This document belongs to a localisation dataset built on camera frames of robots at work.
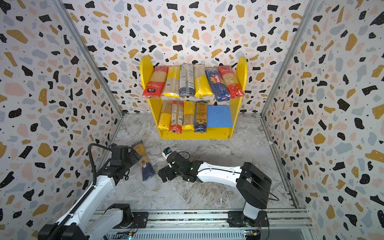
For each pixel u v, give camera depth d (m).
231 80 0.78
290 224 0.76
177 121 0.94
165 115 0.97
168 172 0.70
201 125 0.92
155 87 0.74
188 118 0.96
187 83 0.75
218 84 0.74
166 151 0.72
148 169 0.88
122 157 0.64
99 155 1.00
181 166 0.61
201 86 0.73
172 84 0.75
